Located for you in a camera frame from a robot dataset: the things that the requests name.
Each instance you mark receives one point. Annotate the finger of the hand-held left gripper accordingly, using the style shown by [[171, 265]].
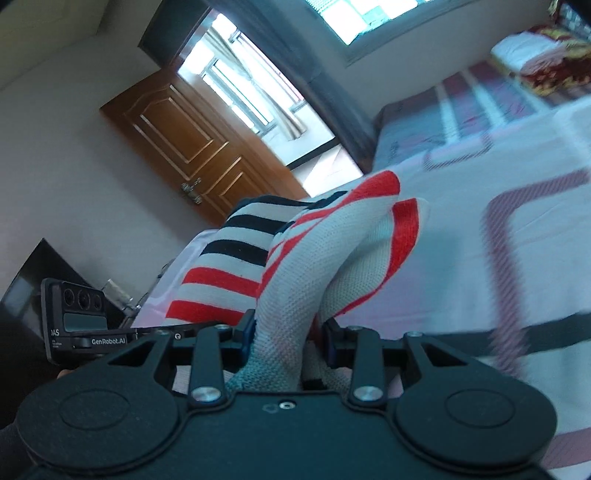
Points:
[[184, 331]]

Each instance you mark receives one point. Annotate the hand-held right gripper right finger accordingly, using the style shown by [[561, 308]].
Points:
[[328, 342]]

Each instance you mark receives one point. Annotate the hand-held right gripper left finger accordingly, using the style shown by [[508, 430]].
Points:
[[245, 333]]

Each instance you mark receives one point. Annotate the red black striped white garment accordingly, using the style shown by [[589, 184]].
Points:
[[295, 286]]

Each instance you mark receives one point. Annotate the clear glass jar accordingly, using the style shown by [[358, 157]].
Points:
[[119, 295]]

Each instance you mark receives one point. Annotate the black television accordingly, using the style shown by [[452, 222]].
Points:
[[32, 286]]

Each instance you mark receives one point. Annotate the pink patterned bed cover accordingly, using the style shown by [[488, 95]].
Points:
[[461, 258]]

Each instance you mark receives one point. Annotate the brown wooden door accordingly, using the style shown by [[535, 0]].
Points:
[[194, 143]]

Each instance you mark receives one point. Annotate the white sheer curtain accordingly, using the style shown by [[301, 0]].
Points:
[[272, 97]]

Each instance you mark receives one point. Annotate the purple striped bed sheet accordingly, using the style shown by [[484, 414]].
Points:
[[434, 110]]

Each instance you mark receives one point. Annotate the balcony window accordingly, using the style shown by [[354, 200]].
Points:
[[244, 78]]

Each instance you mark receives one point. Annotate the large sliding window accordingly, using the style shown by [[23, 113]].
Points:
[[369, 16]]

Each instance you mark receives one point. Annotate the white red folded blanket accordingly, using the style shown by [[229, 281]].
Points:
[[535, 55]]

